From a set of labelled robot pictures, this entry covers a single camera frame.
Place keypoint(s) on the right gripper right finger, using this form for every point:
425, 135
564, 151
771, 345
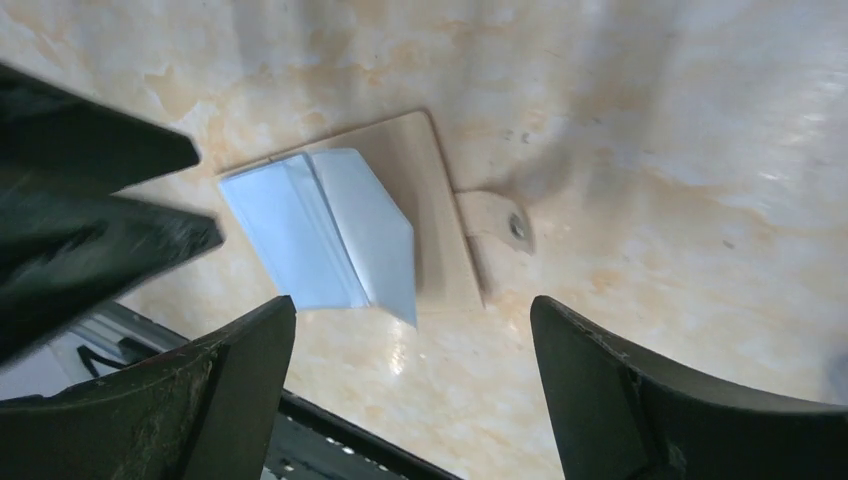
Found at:
621, 411

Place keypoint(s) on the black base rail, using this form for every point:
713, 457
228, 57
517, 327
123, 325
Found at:
307, 441

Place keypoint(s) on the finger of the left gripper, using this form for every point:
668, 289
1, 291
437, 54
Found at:
51, 131
64, 255

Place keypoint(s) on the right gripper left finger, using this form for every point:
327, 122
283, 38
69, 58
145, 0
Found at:
202, 411

